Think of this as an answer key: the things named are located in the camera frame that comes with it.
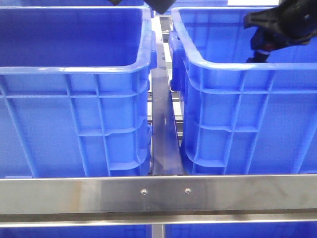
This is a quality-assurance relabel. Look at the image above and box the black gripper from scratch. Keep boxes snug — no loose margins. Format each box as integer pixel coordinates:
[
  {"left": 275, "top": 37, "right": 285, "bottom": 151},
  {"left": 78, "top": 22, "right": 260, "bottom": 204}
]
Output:
[{"left": 244, "top": 0, "right": 317, "bottom": 50}]

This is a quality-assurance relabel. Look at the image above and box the red mushroom push button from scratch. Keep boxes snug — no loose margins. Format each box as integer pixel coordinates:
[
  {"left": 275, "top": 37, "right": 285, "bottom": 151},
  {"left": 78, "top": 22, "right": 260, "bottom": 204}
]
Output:
[{"left": 246, "top": 44, "right": 275, "bottom": 63}]

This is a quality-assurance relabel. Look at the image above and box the blue plastic crate right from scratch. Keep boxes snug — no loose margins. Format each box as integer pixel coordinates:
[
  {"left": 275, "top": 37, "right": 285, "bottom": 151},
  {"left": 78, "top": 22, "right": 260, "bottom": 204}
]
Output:
[{"left": 169, "top": 7, "right": 317, "bottom": 175}]

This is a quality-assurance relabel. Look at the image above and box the blue plastic crate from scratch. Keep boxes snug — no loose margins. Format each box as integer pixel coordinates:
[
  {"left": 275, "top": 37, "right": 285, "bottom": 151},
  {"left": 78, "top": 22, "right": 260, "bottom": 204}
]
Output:
[
  {"left": 169, "top": 7, "right": 317, "bottom": 175},
  {"left": 0, "top": 6, "right": 157, "bottom": 179}
]

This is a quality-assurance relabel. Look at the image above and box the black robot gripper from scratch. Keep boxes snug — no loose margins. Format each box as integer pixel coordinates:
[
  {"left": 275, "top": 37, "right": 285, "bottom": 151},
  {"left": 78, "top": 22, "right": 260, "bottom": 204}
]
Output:
[{"left": 105, "top": 0, "right": 175, "bottom": 14}]

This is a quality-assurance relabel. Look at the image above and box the steel shelf divider bar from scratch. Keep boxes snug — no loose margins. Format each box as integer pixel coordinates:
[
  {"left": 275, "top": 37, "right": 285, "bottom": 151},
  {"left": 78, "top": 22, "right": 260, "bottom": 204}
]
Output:
[{"left": 152, "top": 40, "right": 184, "bottom": 176}]

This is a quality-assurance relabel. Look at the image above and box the blue crate lower right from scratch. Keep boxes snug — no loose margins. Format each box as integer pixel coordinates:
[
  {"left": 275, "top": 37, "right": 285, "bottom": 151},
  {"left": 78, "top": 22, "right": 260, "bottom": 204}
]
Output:
[{"left": 165, "top": 222, "right": 317, "bottom": 238}]

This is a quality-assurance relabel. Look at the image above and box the blue plastic crate left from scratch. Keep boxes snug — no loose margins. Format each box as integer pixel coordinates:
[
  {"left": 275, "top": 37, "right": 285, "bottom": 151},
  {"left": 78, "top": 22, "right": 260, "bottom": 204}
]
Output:
[{"left": 0, "top": 6, "right": 157, "bottom": 179}]

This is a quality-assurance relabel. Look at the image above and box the blue crate lower left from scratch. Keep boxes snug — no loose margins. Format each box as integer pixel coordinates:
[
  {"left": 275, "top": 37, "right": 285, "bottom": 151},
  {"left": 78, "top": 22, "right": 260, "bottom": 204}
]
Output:
[{"left": 0, "top": 225, "right": 152, "bottom": 238}]

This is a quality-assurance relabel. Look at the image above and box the steel shelf front rail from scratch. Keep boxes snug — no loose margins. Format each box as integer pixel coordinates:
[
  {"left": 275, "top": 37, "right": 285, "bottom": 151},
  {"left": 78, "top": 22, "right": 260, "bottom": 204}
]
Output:
[{"left": 0, "top": 174, "right": 317, "bottom": 227}]

